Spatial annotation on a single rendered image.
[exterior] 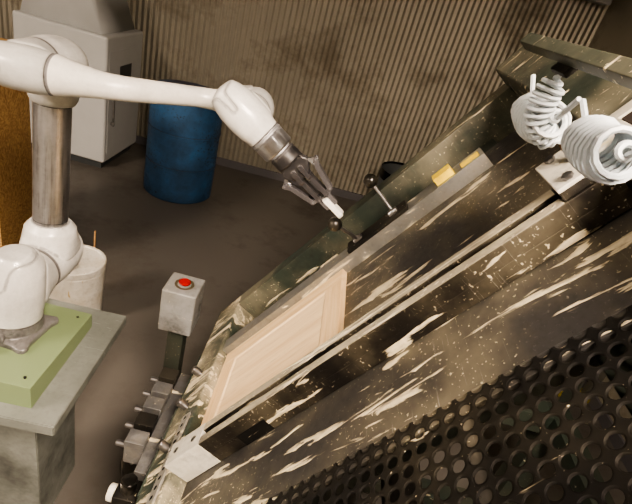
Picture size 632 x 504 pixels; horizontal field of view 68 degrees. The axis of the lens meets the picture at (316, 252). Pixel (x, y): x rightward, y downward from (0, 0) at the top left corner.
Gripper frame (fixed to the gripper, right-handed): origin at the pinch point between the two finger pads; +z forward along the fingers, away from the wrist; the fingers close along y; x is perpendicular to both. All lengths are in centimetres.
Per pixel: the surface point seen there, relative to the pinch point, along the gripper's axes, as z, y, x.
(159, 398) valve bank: 7, 76, 19
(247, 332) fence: 11.9, 45.4, 6.7
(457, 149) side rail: 15.2, -33.0, -17.2
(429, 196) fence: 11.9, -22.1, 6.8
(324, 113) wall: 22, 60, -364
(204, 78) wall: -83, 124, -359
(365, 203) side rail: 10.8, -2.4, -17.2
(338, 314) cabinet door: 13.6, 8.4, 27.7
